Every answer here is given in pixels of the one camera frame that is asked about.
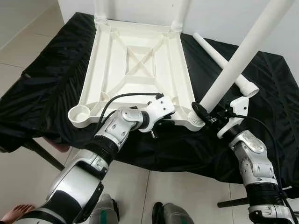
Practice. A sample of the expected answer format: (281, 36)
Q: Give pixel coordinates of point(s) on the black cloth table cover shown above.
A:
(271, 135)

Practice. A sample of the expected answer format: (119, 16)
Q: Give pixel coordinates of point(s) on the white plastic children table top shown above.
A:
(103, 79)

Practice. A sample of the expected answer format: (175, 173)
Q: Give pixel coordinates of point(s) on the black metal table leg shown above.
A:
(44, 155)
(233, 202)

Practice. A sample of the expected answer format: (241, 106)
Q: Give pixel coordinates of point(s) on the grey left robot leg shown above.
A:
(105, 211)

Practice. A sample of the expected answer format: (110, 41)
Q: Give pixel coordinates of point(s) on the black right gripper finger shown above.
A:
(201, 112)

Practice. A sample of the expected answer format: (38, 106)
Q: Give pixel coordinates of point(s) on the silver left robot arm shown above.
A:
(117, 128)

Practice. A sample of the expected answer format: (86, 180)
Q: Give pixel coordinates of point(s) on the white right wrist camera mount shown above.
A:
(239, 105)

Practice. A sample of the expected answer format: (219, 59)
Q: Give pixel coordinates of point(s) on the pink table frame corner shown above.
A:
(60, 147)

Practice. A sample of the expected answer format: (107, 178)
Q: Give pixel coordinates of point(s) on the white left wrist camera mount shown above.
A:
(161, 106)

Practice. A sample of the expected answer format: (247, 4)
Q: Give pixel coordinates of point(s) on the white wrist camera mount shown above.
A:
(161, 106)
(239, 105)

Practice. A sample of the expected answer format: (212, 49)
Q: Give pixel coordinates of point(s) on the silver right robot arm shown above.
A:
(254, 158)

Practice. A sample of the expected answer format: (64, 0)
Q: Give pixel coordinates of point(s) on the bare person foot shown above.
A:
(22, 212)

